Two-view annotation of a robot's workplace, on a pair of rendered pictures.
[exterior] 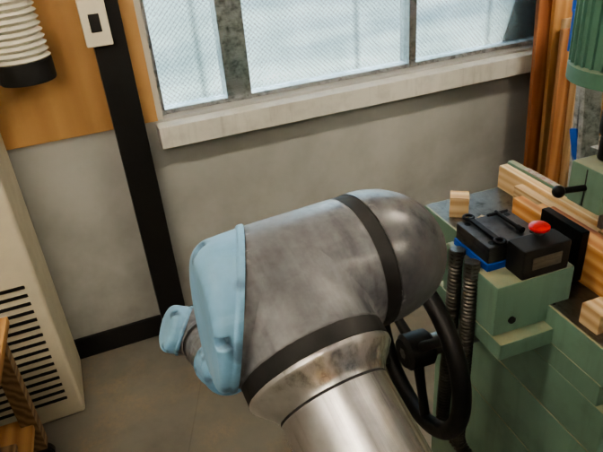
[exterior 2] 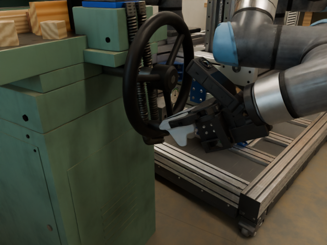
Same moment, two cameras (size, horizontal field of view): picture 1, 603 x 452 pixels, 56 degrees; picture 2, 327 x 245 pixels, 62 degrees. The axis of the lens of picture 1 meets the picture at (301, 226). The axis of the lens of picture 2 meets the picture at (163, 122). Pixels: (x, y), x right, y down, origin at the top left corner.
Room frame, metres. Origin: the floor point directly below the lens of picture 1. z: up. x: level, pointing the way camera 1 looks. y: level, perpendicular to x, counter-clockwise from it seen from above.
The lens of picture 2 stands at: (1.12, 0.29, 1.00)
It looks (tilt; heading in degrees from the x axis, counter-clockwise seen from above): 26 degrees down; 228
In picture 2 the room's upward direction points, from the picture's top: straight up
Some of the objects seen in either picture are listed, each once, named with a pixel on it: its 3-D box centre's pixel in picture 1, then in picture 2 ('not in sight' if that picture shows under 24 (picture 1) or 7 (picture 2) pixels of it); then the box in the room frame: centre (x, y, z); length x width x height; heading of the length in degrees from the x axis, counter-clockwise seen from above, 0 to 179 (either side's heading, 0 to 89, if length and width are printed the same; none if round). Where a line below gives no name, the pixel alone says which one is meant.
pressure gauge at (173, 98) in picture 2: not in sight; (170, 96); (0.49, -0.37, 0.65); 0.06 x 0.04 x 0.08; 17
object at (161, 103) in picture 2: not in sight; (154, 111); (0.51, -0.43, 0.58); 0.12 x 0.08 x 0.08; 107
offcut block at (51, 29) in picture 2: not in sight; (54, 29); (0.88, -0.33, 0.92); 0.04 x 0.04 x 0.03; 41
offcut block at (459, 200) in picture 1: (458, 204); (7, 33); (0.98, -0.31, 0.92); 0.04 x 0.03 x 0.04; 74
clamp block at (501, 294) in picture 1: (504, 277); (115, 26); (0.74, -0.31, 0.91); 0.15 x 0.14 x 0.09; 17
